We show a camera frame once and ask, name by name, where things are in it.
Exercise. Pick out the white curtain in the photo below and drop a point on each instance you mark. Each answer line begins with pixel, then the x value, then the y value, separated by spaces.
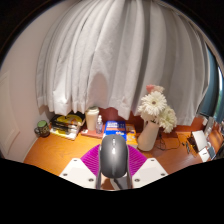
pixel 116 56

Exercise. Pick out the dark green mug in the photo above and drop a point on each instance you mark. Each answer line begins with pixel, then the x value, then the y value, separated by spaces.
pixel 42 128

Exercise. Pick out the black and yellow book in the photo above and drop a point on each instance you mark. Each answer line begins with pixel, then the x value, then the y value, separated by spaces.
pixel 71 119

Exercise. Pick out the clear spray bottle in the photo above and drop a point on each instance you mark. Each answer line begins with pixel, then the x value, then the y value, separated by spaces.
pixel 99 126

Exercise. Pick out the blue book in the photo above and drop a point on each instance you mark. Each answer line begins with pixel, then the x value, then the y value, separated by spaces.
pixel 115 128

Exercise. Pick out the white ceramic vase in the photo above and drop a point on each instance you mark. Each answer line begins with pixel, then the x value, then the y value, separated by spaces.
pixel 147 136

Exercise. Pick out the yellow and white book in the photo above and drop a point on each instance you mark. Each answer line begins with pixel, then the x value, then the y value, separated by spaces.
pixel 61 134

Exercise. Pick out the white flat device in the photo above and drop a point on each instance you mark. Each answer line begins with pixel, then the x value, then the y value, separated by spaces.
pixel 200 140

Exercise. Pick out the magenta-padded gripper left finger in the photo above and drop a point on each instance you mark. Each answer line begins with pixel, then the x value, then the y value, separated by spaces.
pixel 80 171

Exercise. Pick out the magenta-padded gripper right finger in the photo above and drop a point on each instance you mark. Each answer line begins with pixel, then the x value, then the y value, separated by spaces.
pixel 146 171

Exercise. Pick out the dark grey computer mouse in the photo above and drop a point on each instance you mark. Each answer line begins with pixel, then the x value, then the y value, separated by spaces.
pixel 114 158

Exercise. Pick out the red flat notebook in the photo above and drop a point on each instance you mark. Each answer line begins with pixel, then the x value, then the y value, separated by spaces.
pixel 90 133

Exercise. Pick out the white cylindrical container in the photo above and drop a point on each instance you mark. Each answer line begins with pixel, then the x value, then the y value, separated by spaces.
pixel 92 119

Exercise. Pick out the white flower bouquet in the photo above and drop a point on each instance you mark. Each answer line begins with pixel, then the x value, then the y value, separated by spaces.
pixel 155 105

